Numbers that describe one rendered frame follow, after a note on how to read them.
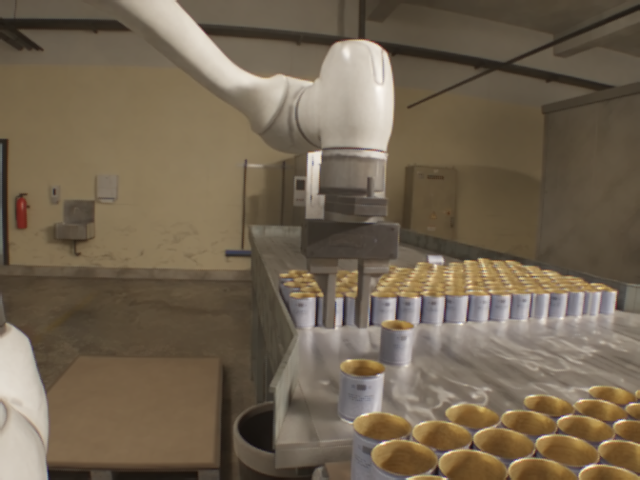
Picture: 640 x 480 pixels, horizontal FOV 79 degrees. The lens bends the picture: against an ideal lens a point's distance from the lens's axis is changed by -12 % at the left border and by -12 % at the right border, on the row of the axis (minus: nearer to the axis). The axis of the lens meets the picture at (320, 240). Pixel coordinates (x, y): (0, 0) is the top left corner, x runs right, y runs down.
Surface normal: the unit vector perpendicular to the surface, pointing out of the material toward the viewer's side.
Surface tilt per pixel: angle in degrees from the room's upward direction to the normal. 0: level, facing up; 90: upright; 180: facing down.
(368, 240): 90
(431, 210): 87
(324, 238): 90
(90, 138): 90
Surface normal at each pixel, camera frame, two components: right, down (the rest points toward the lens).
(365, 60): 0.15, -0.07
